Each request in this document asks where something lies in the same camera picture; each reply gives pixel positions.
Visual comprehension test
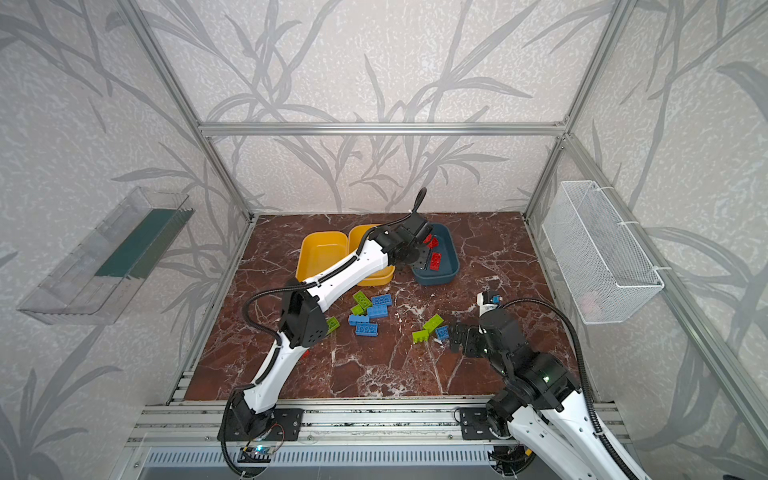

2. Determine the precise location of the aluminium frame crossbar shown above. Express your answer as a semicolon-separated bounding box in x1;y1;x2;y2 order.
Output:
198;122;565;137

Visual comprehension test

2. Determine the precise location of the blue lego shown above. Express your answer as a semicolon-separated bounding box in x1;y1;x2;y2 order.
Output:
371;294;393;307
435;326;450;341
348;315;370;326
366;305;389;320
355;323;378;337

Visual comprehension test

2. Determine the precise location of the yellow plastic bin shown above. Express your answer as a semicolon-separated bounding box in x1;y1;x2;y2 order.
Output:
296;231;348;281
348;224;395;287

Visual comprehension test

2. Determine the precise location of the left circuit board with wires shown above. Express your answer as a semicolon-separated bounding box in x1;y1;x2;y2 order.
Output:
237;423;286;464

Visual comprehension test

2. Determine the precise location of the dark teal plastic bin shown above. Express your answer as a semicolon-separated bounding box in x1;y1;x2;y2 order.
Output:
411;223;460;286

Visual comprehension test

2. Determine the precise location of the aluminium front rail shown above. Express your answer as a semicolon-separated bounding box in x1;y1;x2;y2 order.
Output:
124;395;631;448

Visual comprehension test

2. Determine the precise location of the green lego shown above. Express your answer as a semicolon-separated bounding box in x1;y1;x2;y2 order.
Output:
424;314;444;333
412;330;430;344
351;291;373;316
327;317;340;335

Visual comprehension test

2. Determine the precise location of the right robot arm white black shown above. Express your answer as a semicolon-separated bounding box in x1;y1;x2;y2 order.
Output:
449;308;649;479

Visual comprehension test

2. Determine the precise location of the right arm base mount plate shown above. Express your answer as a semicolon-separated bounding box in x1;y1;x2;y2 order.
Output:
455;407;512;441

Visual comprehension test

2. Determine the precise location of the clear plastic wall shelf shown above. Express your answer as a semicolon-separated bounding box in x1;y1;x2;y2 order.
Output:
18;187;194;326

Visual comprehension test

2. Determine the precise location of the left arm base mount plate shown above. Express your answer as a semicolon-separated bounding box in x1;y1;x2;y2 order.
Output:
240;408;304;441

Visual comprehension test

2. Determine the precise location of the red lego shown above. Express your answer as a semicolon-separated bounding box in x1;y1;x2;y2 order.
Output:
430;253;442;270
424;234;439;249

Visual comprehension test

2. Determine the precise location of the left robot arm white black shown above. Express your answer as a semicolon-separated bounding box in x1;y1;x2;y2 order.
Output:
217;211;433;444

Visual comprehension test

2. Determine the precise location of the blue lego top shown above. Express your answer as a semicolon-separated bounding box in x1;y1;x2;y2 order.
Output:
371;294;393;307

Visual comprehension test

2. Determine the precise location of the right wiring bundle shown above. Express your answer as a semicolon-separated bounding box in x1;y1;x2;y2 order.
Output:
488;443;535;476

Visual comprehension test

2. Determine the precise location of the white wire mesh basket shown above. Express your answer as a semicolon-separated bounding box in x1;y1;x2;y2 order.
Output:
542;180;665;325

